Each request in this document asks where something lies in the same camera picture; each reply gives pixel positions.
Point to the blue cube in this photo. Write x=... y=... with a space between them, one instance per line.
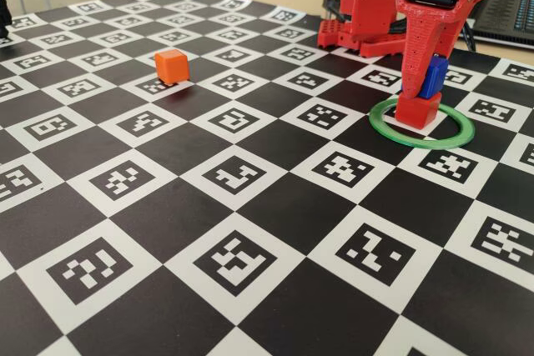
x=436 y=76

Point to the red cube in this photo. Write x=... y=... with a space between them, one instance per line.
x=417 y=112

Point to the red perforated robot base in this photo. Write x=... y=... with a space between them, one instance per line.
x=338 y=35

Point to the orange cube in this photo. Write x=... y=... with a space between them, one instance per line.
x=172 y=65

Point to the dark laptop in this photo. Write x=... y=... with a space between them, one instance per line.
x=509 y=10

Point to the black clamp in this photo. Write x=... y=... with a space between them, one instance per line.
x=331 y=3

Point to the black white marker board mat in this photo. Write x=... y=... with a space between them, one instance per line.
x=292 y=214

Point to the black stand foot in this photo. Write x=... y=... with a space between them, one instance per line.
x=4 y=14

